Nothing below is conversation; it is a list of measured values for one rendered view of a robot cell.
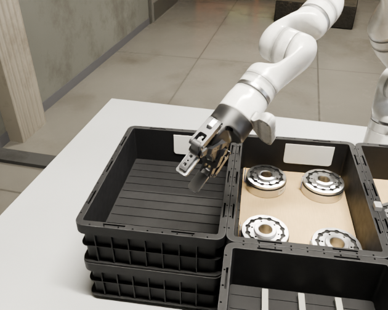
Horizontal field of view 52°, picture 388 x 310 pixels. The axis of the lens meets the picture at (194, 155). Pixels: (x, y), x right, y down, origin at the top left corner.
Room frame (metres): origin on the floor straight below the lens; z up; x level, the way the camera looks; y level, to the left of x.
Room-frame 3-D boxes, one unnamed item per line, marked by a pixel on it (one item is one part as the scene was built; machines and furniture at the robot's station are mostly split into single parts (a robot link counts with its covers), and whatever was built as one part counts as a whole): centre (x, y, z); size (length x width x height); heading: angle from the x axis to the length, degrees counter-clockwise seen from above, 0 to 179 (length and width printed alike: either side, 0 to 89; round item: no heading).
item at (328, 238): (0.59, -0.30, 0.86); 0.05 x 0.05 x 0.01
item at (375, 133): (1.08, -0.58, 0.81); 0.09 x 0.09 x 0.17; 81
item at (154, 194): (0.76, 0.06, 0.87); 0.40 x 0.30 x 0.11; 171
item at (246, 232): (0.63, -0.15, 0.86); 0.10 x 0.10 x 0.01
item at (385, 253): (0.71, -0.24, 0.92); 0.40 x 0.30 x 0.02; 171
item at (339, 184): (0.81, -0.33, 0.86); 0.10 x 0.10 x 0.01
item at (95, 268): (0.76, 0.06, 0.76); 0.40 x 0.30 x 0.12; 171
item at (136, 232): (0.76, 0.06, 0.92); 0.40 x 0.30 x 0.02; 171
